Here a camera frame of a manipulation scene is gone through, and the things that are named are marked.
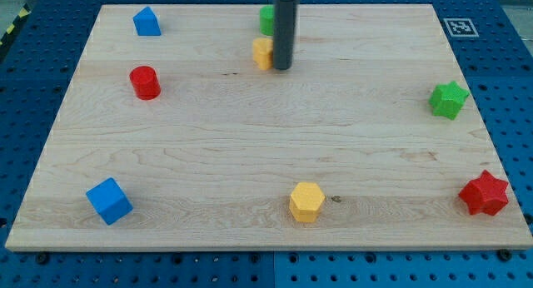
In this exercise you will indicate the green star block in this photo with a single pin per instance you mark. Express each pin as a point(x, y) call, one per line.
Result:
point(448, 99)

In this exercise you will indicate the green cylinder block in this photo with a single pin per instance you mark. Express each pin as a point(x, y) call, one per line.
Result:
point(266, 20)

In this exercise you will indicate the yellow hexagon block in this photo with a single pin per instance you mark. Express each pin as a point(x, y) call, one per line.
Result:
point(306, 201)

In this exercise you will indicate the blue triangular prism block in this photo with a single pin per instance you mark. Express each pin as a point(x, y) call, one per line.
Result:
point(146, 23)

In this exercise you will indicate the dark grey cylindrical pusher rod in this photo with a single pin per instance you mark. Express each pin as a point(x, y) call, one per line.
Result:
point(284, 27)

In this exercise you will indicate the white fiducial marker tag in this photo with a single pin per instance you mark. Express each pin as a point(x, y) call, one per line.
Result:
point(460, 27)

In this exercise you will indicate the blue cube block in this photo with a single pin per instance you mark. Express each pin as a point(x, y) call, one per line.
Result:
point(109, 201)

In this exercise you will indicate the light wooden board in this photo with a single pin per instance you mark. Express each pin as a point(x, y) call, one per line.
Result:
point(210, 164)

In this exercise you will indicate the red star block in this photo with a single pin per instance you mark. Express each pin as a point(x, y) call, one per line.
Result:
point(485, 194)

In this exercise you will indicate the yellow heart block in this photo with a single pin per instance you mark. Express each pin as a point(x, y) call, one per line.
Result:
point(262, 52)

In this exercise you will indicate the red cylinder block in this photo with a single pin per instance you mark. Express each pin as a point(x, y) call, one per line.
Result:
point(145, 82)

